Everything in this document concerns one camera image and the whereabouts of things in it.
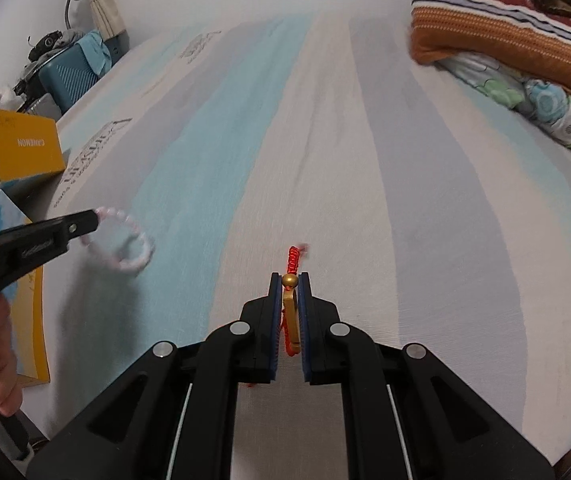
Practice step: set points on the blue sky printed box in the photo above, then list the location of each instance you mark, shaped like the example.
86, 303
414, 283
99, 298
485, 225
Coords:
25, 297

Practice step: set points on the striped bed sheet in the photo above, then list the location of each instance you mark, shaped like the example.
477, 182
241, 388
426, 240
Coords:
430, 213

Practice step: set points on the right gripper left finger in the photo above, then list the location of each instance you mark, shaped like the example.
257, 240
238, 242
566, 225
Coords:
246, 350

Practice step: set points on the striped orange pillow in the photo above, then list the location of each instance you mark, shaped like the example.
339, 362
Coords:
512, 32

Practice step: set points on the teal suitcase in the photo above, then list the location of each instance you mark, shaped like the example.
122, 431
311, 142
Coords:
70, 73

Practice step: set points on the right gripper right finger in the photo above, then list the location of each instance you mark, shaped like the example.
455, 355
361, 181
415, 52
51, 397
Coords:
333, 351

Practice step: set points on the floral grey blanket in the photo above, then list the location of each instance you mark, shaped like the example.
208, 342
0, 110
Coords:
544, 104

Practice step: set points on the red cord bracelet charm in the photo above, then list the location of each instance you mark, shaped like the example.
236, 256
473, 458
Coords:
291, 309

